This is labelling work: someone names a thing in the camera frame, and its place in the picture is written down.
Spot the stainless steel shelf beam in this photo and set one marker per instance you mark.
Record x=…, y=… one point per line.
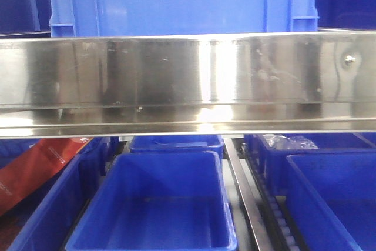
x=222, y=83

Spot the large blue crate upper shelf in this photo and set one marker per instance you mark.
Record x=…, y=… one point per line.
x=180, y=17

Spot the screw on shelf beam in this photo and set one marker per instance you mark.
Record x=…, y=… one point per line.
x=349, y=60

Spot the blue bin centre rear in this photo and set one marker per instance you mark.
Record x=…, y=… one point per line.
x=177, y=143

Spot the blue bin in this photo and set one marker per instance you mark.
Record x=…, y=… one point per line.
x=44, y=219
x=272, y=164
x=158, y=201
x=177, y=143
x=331, y=198

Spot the clear plastic bag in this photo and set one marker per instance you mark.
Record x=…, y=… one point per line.
x=283, y=142

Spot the blue bin centre front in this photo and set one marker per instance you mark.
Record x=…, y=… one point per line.
x=158, y=201

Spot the blue bin right rear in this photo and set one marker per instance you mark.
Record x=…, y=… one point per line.
x=272, y=164

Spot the white roller track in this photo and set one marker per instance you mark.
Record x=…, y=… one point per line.
x=276, y=223

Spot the blue bin right front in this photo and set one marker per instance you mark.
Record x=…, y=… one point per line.
x=331, y=198

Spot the red packaging pouch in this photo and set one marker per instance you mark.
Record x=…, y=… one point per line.
x=26, y=173

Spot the blue bin left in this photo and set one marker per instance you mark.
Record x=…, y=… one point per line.
x=44, y=219

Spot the metal shelf divider rail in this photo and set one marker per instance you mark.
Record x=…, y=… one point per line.
x=256, y=229

